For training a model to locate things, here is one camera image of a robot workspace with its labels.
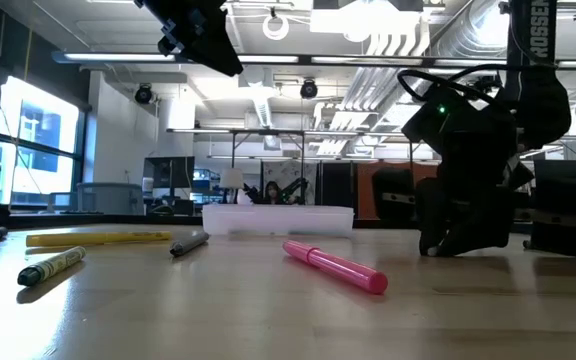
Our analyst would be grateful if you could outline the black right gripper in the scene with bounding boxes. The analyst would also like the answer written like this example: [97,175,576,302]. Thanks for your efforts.
[373,127,576,257]

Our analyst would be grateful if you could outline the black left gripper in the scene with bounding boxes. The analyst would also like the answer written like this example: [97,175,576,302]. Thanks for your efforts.
[135,0,244,77]

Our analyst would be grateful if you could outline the pink marker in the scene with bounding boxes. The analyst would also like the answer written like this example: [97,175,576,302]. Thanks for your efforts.
[281,239,390,296]

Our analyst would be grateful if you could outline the dark pen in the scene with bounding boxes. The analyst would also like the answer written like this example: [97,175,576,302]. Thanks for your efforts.
[169,231,211,259]

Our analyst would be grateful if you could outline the yellow marker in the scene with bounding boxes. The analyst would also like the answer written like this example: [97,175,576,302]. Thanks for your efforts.
[25,230,173,248]

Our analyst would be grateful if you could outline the olive green crayon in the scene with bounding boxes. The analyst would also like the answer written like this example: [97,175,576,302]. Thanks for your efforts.
[16,245,88,288]

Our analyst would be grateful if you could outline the black ceiling speaker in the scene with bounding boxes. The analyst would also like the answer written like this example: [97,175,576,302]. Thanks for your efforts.
[300,78,319,100]
[134,83,154,105]

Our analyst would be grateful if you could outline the black monitor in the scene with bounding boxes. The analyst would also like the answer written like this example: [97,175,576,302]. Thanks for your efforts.
[533,159,576,200]
[143,156,196,190]

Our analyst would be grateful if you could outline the white lamp shade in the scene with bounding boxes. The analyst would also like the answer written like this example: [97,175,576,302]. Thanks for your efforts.
[220,168,245,190]

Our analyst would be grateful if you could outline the person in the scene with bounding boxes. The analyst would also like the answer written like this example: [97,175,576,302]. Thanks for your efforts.
[262,180,285,205]

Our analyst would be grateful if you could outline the grey bin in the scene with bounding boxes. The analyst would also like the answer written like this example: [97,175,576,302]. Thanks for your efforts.
[76,182,145,216]

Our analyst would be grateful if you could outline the white ring light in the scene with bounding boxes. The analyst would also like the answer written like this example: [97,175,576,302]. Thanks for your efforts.
[261,13,290,41]

